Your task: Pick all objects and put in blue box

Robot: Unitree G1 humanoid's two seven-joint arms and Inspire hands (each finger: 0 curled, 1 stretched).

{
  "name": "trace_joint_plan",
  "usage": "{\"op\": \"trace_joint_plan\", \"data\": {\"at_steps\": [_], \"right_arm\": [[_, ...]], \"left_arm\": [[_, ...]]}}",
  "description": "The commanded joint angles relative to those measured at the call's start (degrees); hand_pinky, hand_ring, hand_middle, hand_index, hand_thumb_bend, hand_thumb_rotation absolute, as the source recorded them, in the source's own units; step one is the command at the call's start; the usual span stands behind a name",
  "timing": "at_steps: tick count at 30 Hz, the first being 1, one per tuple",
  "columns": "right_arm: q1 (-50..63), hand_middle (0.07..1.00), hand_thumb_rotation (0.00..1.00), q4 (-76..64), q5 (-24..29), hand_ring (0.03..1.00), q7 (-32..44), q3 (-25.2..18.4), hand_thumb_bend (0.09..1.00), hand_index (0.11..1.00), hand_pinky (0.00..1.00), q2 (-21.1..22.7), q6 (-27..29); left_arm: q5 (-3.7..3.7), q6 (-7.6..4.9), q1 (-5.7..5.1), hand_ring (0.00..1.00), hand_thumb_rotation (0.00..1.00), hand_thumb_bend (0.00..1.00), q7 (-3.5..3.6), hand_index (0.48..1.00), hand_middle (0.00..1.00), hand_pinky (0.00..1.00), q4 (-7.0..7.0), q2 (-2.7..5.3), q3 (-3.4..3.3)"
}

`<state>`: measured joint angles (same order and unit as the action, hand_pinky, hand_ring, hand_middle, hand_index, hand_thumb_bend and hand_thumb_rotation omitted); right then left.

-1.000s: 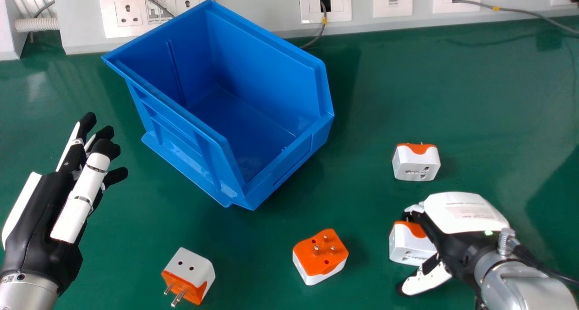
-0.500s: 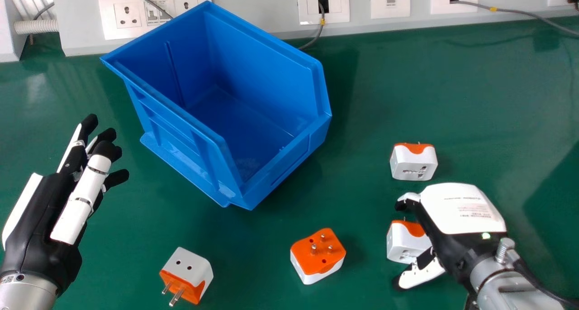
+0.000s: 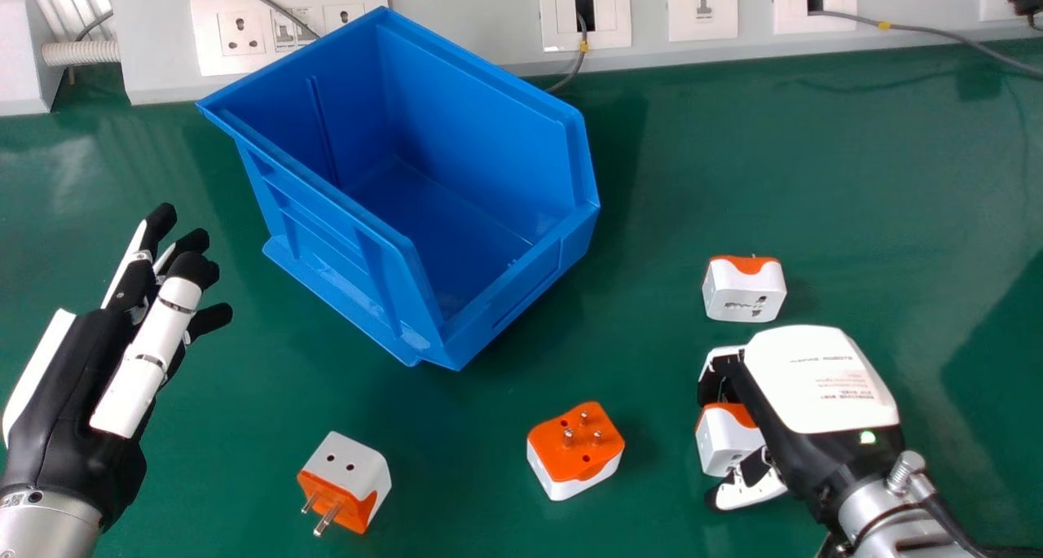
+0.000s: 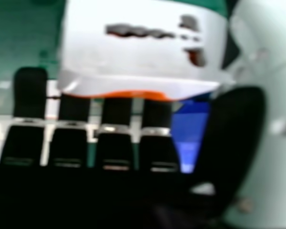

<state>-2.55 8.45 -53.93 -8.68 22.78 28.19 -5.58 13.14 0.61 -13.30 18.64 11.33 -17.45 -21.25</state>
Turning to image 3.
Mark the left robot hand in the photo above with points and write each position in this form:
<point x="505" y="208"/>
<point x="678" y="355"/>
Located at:
<point x="57" y="428"/>

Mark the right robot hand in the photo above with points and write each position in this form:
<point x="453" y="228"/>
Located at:
<point x="823" y="403"/>

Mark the white-and-orange plug adapter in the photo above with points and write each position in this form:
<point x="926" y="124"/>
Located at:
<point x="574" y="450"/>
<point x="723" y="440"/>
<point x="743" y="289"/>
<point x="346" y="481"/>

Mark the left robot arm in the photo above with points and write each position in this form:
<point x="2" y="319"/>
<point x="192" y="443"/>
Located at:
<point x="37" y="525"/>

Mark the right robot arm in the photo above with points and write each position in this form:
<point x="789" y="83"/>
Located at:
<point x="896" y="517"/>

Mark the blue plastic bin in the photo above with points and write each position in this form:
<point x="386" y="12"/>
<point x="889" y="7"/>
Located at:
<point x="407" y="191"/>

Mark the grey socket strip duct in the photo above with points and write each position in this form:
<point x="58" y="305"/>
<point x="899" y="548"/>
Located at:
<point x="505" y="28"/>

